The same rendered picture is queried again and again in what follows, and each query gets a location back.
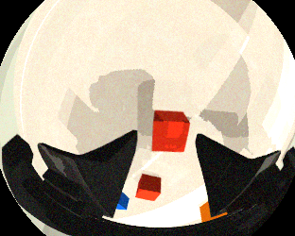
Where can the blue cube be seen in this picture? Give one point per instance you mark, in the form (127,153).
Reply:
(123,203)

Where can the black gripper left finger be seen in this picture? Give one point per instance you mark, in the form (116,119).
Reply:
(102,172)

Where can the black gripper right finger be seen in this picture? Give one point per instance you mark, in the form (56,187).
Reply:
(226,173)

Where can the red cube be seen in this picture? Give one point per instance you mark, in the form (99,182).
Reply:
(169,131)
(149,187)

